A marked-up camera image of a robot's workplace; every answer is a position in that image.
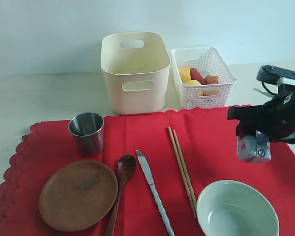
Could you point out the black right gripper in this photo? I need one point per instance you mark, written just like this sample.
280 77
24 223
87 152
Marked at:
275 118

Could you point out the blue white milk carton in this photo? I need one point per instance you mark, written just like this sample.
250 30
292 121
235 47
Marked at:
254 149

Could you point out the yellow lemon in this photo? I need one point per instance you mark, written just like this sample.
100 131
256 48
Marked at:
193 82

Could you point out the red sausage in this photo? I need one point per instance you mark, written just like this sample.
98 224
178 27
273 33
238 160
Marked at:
195 75

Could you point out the yellow cheese wedge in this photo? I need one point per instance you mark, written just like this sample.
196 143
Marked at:
184 72

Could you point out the white woven plastic basket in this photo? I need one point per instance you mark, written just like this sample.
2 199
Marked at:
208 62

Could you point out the right wooden chopstick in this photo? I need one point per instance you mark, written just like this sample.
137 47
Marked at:
185 169

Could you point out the wooden chopstick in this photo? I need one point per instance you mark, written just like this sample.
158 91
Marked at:
181 171
185 169

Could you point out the left wooden chopstick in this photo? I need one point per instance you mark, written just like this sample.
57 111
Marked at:
181 171

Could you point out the pale green ceramic bowl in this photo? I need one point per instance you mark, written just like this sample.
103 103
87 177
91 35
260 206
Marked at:
233 208

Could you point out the silver table knife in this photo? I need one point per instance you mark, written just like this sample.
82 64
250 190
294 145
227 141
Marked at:
148 175

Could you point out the cream plastic bin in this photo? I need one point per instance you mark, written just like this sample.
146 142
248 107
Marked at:
135 66

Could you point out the brown wooden spoon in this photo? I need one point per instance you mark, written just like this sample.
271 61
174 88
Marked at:
125 168

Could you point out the stainless steel cup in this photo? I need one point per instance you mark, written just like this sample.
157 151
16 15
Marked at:
87 130

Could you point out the brown wooden plate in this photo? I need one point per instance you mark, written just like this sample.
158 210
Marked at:
78 196

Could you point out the red scalloped cloth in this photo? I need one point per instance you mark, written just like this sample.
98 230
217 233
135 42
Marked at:
208 144

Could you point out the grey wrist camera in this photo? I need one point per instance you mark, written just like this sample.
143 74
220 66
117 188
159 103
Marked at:
284 79

